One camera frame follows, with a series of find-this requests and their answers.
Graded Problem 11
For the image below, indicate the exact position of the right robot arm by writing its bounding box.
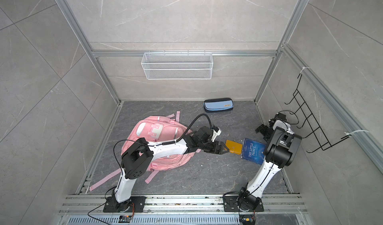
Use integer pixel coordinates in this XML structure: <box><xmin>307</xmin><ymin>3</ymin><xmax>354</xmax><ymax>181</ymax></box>
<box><xmin>237</xmin><ymin>112</ymin><xmax>302</xmax><ymax>211</ymax></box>

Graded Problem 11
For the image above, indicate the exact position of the white cable tie lower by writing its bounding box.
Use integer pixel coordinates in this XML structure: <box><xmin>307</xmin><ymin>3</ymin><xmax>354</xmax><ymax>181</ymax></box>
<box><xmin>345</xmin><ymin>129</ymin><xmax>370</xmax><ymax>136</ymax></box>

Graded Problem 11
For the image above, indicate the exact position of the aluminium mounting rail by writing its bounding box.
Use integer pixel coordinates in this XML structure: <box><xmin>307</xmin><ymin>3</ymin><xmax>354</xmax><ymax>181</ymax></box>
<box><xmin>58</xmin><ymin>194</ymin><xmax>308</xmax><ymax>215</ymax></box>

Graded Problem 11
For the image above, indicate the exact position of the black corrugated cable conduit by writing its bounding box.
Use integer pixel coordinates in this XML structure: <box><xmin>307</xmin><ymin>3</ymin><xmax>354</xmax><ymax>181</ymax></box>
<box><xmin>176</xmin><ymin>113</ymin><xmax>213</xmax><ymax>142</ymax></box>

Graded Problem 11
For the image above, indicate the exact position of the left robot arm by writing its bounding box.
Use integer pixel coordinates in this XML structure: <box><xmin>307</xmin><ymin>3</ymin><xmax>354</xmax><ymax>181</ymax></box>
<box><xmin>114</xmin><ymin>126</ymin><xmax>229</xmax><ymax>203</ymax></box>

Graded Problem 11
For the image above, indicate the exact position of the pink school backpack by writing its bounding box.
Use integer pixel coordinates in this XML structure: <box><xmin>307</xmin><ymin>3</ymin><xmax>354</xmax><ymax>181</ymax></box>
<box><xmin>88</xmin><ymin>112</ymin><xmax>201</xmax><ymax>194</ymax></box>

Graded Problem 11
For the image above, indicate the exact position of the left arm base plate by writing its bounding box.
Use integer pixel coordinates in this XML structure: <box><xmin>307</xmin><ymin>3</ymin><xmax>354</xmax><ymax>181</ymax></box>
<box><xmin>103</xmin><ymin>196</ymin><xmax>146</xmax><ymax>213</ymax></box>

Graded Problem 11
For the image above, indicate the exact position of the blue pencil case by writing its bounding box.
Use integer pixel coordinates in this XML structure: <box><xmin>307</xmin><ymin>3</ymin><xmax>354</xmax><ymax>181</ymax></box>
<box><xmin>203</xmin><ymin>97</ymin><xmax>234</xmax><ymax>112</ymax></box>

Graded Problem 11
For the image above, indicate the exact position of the blue Little Prince book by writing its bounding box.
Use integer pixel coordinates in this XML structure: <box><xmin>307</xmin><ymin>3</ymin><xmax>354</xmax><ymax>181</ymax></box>
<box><xmin>241</xmin><ymin>138</ymin><xmax>266</xmax><ymax>165</ymax></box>

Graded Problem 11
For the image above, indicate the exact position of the white wire mesh basket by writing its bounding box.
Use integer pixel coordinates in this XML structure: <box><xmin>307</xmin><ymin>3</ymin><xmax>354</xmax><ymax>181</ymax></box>
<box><xmin>141</xmin><ymin>52</ymin><xmax>213</xmax><ymax>80</ymax></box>

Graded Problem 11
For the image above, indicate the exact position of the yellow card wallet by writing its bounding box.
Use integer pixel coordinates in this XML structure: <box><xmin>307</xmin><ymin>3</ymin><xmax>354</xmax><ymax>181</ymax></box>
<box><xmin>225</xmin><ymin>140</ymin><xmax>243</xmax><ymax>155</ymax></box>

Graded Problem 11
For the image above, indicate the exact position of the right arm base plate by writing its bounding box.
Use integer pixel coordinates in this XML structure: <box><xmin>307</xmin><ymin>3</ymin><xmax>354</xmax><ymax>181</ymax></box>
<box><xmin>222</xmin><ymin>194</ymin><xmax>264</xmax><ymax>212</ymax></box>

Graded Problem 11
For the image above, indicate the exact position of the black wall hook rack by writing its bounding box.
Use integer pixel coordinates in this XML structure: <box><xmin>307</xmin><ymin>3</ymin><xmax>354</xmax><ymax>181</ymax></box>
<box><xmin>284</xmin><ymin>74</ymin><xmax>351</xmax><ymax>154</ymax></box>

